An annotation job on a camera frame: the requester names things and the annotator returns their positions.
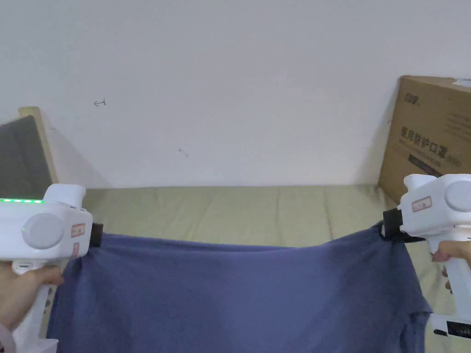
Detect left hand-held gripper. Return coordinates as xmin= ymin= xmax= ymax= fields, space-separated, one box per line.
xmin=0 ymin=183 xmax=104 ymax=342

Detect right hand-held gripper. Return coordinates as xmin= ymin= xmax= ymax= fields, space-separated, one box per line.
xmin=379 ymin=173 xmax=471 ymax=314

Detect dark blue shirt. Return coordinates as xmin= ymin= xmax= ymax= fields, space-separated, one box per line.
xmin=46 ymin=220 xmax=433 ymax=353

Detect person's right hand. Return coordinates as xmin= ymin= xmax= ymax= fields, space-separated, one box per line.
xmin=431 ymin=240 xmax=471 ymax=292

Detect person's left hand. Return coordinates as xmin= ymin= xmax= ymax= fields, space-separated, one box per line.
xmin=0 ymin=262 xmax=66 ymax=331

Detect white and black device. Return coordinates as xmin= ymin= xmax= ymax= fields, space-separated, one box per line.
xmin=426 ymin=312 xmax=471 ymax=342

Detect brown cardboard carton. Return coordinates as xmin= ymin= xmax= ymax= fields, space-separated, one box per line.
xmin=378 ymin=75 xmax=471 ymax=213

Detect bed with pale green sheet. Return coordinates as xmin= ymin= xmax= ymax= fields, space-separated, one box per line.
xmin=43 ymin=185 xmax=471 ymax=333

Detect grey padded headboard, wooden frame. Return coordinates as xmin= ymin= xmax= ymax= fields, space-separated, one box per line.
xmin=0 ymin=106 xmax=112 ymax=204

